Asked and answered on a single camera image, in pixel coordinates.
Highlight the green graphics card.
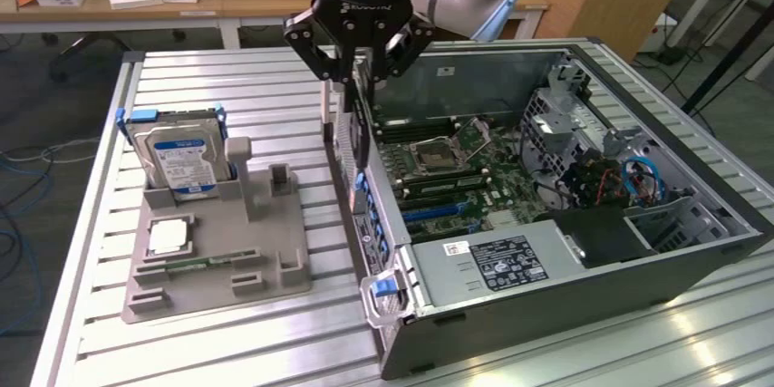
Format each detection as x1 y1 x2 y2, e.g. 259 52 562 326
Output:
342 44 374 173

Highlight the blue wire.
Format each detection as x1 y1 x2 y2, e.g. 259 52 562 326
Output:
621 154 667 208

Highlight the black stand leg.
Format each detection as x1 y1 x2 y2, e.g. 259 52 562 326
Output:
679 0 774 114

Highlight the blue expansion slot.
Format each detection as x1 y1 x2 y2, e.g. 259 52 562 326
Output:
400 202 480 221

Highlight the black chair base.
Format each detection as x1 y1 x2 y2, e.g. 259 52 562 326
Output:
41 31 134 84

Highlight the perforated metal disk bay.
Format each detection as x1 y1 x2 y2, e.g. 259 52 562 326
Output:
522 63 606 179

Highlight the black RAM slot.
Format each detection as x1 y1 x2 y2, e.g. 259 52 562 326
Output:
402 184 497 201
378 128 458 140
395 173 490 190
374 119 454 131
376 123 455 136
398 179 493 196
372 114 452 127
392 168 487 185

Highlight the black wire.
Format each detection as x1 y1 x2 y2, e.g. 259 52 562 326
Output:
518 131 575 211

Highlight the CPU socket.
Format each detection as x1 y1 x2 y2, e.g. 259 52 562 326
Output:
407 137 466 174

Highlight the grey open disk bay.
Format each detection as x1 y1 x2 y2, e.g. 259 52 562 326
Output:
622 187 730 255

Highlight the green motherboard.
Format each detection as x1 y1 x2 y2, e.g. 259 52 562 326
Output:
371 112 546 246

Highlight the metal socket cover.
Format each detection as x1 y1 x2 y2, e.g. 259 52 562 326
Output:
451 115 495 144

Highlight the hard disk with blue caddy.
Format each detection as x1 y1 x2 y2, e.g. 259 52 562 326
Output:
112 104 230 203

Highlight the white small cabinet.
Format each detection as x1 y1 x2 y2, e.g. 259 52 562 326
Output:
634 10 683 60

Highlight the grey floor cable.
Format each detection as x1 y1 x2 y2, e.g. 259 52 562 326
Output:
0 136 97 166

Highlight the wooden desk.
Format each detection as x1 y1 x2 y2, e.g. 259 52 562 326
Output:
0 0 551 51

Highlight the green RAM stick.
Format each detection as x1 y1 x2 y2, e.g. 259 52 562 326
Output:
163 256 236 273

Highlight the red wire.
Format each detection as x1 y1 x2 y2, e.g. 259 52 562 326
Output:
595 164 626 207

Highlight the black open PC case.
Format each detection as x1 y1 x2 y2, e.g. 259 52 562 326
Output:
328 40 767 382

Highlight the blue floor cable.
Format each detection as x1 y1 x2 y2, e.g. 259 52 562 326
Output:
0 146 59 338

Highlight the grey power supply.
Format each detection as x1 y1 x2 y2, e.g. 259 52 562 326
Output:
398 218 591 311

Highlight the black plastic shroud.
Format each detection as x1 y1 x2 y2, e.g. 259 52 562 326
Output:
535 202 658 269

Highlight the silver CPU chip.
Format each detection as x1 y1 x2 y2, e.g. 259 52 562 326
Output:
147 218 192 256

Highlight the grey parts rack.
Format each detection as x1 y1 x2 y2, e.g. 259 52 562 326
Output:
120 136 316 327

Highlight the long black expansion slot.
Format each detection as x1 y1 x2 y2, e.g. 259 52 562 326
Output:
395 195 472 211

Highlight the silver chipset heatsink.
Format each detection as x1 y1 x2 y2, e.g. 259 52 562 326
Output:
483 211 523 230

